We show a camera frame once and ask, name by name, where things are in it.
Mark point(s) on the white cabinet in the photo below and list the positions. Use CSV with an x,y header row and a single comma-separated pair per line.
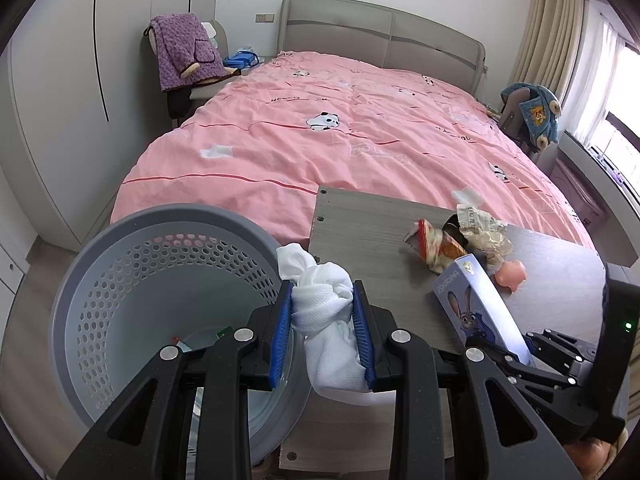
x,y
12,240

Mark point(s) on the grey window ledge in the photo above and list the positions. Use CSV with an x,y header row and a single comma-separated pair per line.
x,y
580,152

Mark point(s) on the blue bear garment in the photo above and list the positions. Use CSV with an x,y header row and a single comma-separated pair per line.
x,y
535,115

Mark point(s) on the purple cardboard box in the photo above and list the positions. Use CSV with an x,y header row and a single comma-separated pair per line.
x,y
475,305

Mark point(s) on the blue bag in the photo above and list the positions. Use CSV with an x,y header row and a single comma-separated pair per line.
x,y
240,61

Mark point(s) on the purple fleece blanket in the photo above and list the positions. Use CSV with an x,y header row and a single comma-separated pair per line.
x,y
182,50

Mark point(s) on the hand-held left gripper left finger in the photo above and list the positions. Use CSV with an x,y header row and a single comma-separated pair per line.
x,y
280,335

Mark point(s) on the person's right hand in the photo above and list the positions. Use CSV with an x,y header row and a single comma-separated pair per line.
x,y
595,457

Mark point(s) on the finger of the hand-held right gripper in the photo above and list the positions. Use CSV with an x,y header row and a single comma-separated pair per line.
x,y
560,345
535,372

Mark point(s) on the white cloth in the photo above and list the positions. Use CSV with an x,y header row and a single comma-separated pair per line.
x,y
320,290

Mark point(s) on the beige curtain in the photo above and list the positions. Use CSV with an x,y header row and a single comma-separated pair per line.
x,y
545,25

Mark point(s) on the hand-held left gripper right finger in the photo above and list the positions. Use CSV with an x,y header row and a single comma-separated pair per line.
x,y
362,340

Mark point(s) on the small pink toy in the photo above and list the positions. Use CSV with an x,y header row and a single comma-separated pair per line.
x,y
510,275

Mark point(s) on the grey chair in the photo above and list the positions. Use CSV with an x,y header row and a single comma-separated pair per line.
x,y
512,115

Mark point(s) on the cream paper wrapper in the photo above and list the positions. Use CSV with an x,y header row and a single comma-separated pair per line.
x,y
485,240

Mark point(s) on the beige chair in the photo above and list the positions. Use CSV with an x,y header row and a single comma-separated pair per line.
x,y
205,92

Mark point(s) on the bed with pink duvet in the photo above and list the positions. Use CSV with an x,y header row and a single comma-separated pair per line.
x,y
350,135

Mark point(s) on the wall socket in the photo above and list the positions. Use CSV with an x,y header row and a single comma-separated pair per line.
x,y
265,18

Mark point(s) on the red orange snack wrapper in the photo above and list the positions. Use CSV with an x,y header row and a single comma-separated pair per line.
x,y
440,250

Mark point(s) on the grey padded headboard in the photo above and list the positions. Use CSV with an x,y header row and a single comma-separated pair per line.
x,y
350,30

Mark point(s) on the grey perforated waste basket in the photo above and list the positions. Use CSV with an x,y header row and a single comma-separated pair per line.
x,y
125,270

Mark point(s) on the window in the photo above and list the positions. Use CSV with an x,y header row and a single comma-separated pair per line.
x,y
620,125

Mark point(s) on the grey wardrobe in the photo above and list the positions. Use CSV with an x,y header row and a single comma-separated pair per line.
x,y
75,110

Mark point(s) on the green white milk carton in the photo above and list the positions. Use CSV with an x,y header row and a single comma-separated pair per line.
x,y
225,332

